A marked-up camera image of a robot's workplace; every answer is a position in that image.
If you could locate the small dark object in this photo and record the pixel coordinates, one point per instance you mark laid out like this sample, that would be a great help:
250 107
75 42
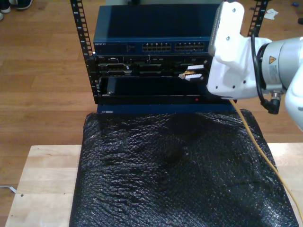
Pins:
300 21

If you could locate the small blue object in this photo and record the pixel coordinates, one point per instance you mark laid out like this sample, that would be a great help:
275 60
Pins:
295 4

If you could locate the person's white shoe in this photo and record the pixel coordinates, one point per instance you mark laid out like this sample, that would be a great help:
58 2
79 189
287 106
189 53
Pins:
1 16
5 9

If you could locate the black rack server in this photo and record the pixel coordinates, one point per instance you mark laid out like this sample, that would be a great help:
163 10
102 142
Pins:
142 68

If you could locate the person's dark shoe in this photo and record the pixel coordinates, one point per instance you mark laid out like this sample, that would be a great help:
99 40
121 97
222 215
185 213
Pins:
23 4

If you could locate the black rack unit red light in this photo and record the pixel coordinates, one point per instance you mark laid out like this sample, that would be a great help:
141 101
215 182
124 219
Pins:
154 87

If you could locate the crumpled white paper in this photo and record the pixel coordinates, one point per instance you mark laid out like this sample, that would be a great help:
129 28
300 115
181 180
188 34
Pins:
271 14

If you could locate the black perforated rack post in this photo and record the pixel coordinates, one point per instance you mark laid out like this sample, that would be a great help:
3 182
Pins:
258 14
81 35

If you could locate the flat grey strip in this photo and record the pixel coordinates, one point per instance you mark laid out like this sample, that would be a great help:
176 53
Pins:
9 188

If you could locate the black textured mat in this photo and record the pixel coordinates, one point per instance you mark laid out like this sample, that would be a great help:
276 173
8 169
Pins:
154 177

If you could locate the blue network switch with ports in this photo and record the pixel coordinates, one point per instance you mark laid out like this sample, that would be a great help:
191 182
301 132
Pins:
142 23

